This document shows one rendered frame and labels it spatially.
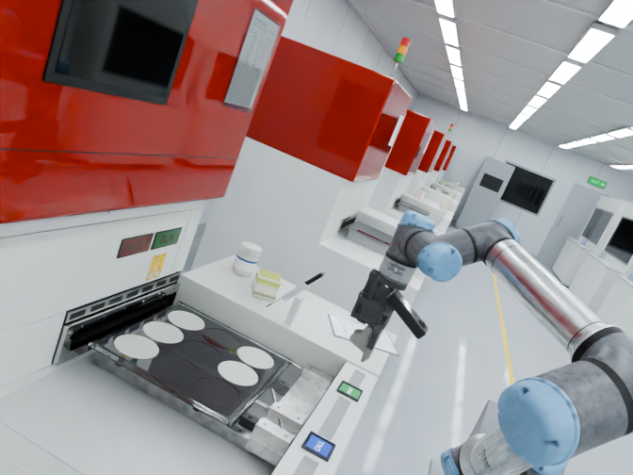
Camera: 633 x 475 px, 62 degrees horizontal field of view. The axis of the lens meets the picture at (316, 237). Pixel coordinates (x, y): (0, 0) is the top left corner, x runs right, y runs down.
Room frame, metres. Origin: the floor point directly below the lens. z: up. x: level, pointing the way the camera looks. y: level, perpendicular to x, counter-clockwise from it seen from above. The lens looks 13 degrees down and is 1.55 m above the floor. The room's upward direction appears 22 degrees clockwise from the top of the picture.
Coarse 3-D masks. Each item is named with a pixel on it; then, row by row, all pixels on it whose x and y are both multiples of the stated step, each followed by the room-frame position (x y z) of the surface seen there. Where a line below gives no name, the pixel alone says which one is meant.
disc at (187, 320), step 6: (174, 312) 1.31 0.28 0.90; (180, 312) 1.32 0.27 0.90; (186, 312) 1.34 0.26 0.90; (174, 318) 1.28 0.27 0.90; (180, 318) 1.29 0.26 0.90; (186, 318) 1.31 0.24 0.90; (192, 318) 1.32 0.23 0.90; (198, 318) 1.33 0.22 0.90; (174, 324) 1.25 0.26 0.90; (180, 324) 1.26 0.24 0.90; (186, 324) 1.27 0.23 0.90; (192, 324) 1.28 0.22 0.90; (198, 324) 1.30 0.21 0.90
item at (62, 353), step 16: (160, 288) 1.32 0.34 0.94; (176, 288) 1.40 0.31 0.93; (128, 304) 1.18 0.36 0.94; (80, 320) 1.02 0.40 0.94; (96, 320) 1.07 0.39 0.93; (128, 320) 1.23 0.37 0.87; (64, 336) 0.98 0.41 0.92; (96, 336) 1.10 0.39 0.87; (64, 352) 0.99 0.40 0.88; (80, 352) 1.05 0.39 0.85
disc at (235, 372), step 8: (224, 368) 1.14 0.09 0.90; (232, 368) 1.15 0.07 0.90; (240, 368) 1.17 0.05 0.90; (248, 368) 1.18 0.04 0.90; (224, 376) 1.10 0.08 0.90; (232, 376) 1.12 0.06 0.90; (240, 376) 1.13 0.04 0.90; (248, 376) 1.14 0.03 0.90; (256, 376) 1.16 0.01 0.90; (240, 384) 1.10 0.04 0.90; (248, 384) 1.11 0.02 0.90
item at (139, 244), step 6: (126, 240) 1.11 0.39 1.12; (132, 240) 1.13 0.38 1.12; (138, 240) 1.15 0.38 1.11; (144, 240) 1.18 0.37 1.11; (150, 240) 1.20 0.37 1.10; (126, 246) 1.11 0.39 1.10; (132, 246) 1.13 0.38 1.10; (138, 246) 1.16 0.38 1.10; (144, 246) 1.18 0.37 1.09; (126, 252) 1.12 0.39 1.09; (132, 252) 1.14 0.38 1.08
